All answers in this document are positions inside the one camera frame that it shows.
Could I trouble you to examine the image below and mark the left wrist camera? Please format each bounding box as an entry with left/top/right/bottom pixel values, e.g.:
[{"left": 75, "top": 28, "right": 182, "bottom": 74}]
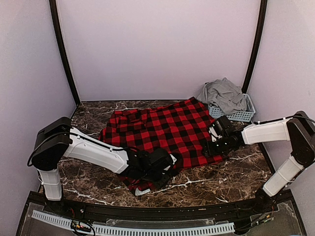
[{"left": 169, "top": 153, "right": 180, "bottom": 168}]

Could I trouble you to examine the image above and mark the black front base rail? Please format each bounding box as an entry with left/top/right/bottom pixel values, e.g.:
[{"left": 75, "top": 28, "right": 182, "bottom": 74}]
[{"left": 44, "top": 190, "right": 293, "bottom": 228}]

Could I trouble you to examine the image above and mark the black left frame post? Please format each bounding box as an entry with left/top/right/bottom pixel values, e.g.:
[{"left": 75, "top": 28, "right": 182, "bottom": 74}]
[{"left": 49, "top": 0, "right": 81, "bottom": 106}]

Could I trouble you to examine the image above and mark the red black plaid shirt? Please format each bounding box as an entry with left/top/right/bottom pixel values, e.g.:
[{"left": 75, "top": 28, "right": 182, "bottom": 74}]
[{"left": 98, "top": 96, "right": 226, "bottom": 197}]

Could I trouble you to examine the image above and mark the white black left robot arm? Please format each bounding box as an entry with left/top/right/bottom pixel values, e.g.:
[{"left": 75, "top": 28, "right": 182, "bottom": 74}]
[{"left": 27, "top": 117, "right": 177, "bottom": 214}]

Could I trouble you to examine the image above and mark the grey long sleeve shirt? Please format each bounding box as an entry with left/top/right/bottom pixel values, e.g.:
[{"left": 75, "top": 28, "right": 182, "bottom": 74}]
[{"left": 196, "top": 78, "right": 247, "bottom": 115}]

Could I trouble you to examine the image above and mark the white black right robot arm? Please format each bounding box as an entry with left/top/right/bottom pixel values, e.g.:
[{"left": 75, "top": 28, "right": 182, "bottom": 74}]
[{"left": 202, "top": 111, "right": 315, "bottom": 213}]

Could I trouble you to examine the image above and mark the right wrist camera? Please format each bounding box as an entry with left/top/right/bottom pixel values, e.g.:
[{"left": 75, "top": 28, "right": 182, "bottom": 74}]
[{"left": 209, "top": 126, "right": 221, "bottom": 142}]

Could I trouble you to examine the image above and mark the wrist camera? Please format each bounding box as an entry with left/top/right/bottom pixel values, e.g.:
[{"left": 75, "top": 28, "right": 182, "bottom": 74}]
[
  {"left": 169, "top": 153, "right": 180, "bottom": 168},
  {"left": 209, "top": 126, "right": 221, "bottom": 142}
]

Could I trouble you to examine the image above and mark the black right frame post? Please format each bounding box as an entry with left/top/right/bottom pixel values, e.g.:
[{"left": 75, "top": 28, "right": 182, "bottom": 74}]
[{"left": 242, "top": 0, "right": 268, "bottom": 93}]

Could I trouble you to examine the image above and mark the white slotted cable duct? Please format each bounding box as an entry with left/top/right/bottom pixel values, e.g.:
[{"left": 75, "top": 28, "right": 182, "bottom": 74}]
[{"left": 31, "top": 210, "right": 235, "bottom": 236}]

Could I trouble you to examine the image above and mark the light blue plastic basket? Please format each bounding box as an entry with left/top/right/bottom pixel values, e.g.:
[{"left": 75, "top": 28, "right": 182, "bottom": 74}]
[{"left": 208, "top": 93, "right": 256, "bottom": 122}]

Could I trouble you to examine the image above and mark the black frame post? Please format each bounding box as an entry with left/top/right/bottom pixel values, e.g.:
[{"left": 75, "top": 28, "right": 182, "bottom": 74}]
[
  {"left": 49, "top": 0, "right": 81, "bottom": 106},
  {"left": 242, "top": 0, "right": 268, "bottom": 93}
]

